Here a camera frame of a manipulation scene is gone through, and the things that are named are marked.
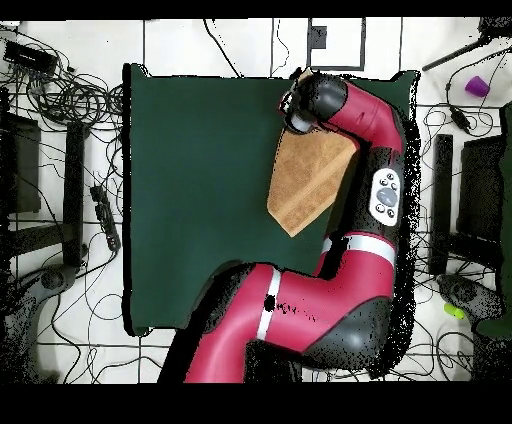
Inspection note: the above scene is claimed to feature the dark grey stand foot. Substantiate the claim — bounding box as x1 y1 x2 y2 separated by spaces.
0 263 78 383
437 273 505 325

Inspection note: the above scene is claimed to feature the black electronics box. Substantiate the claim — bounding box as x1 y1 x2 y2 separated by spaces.
2 40 60 76

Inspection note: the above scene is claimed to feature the black upright bar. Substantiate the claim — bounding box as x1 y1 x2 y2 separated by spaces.
433 133 455 277
62 121 88 268

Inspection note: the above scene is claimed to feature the dark green fabric item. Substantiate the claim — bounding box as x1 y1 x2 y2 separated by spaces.
474 101 512 341

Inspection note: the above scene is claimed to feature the black cable tangle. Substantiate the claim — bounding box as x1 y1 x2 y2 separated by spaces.
0 23 125 133

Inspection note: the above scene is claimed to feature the black tripod pole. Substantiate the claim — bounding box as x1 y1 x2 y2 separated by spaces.
421 17 512 73

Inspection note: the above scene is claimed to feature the orange terry towel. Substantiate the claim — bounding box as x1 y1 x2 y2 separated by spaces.
266 66 359 238

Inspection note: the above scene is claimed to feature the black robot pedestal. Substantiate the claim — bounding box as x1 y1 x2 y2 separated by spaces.
243 339 303 383

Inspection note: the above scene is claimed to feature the black cabinet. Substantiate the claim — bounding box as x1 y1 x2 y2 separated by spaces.
456 135 506 241
0 113 42 214

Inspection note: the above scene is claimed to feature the dark grey square patch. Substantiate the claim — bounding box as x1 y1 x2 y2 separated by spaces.
309 25 328 50

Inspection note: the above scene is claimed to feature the yellow-green small object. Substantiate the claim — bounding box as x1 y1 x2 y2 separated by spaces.
443 301 468 320

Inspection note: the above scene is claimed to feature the dark green table cloth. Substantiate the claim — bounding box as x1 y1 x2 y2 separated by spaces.
121 62 419 337

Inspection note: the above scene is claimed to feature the black power adapter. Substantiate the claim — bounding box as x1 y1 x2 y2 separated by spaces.
449 106 474 136

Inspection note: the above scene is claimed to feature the purple cup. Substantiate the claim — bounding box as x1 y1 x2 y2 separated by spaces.
464 75 492 99

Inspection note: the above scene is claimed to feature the black power strip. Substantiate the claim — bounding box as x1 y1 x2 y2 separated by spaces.
89 185 122 253

